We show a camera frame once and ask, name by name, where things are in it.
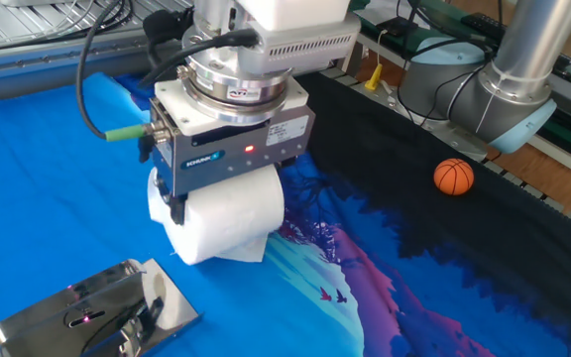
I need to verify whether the silver Schunk gripper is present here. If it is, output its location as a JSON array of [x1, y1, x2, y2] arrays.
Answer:
[[149, 76, 316, 227]]

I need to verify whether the thick black plug cable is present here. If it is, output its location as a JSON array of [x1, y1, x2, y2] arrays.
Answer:
[[139, 28, 261, 89]]

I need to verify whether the yellow object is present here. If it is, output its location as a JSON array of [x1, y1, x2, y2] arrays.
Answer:
[[364, 62, 384, 92]]

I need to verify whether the chrome toilet paper holder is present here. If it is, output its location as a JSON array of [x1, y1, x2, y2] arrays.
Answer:
[[0, 257, 203, 357]]

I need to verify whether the small black device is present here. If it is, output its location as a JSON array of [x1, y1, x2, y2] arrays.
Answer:
[[377, 17, 418, 37]]

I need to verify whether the blue mountain print cloth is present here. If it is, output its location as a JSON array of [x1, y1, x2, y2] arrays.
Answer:
[[0, 71, 571, 357]]

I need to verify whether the white toilet paper roll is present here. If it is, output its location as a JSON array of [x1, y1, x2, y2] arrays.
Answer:
[[147, 164, 286, 267]]

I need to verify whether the small orange basketball toy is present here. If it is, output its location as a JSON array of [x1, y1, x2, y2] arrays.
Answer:
[[432, 158, 476, 197]]

